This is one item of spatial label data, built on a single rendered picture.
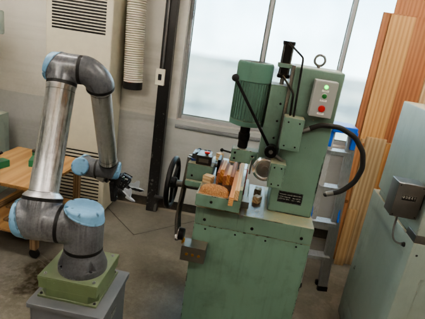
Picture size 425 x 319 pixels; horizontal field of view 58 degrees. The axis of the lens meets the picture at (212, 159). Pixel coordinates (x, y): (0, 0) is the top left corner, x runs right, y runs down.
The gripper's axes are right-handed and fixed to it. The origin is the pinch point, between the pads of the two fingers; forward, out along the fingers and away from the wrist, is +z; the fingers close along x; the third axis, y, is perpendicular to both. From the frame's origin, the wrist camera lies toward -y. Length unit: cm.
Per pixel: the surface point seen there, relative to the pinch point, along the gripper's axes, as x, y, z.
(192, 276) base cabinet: -15, -17, 45
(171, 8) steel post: 124, 86, -58
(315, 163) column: -4, 64, 68
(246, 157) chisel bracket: 3, 48, 39
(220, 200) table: -22, 31, 36
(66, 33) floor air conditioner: 102, 34, -116
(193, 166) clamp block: 0.7, 30.5, 17.6
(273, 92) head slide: 0, 83, 33
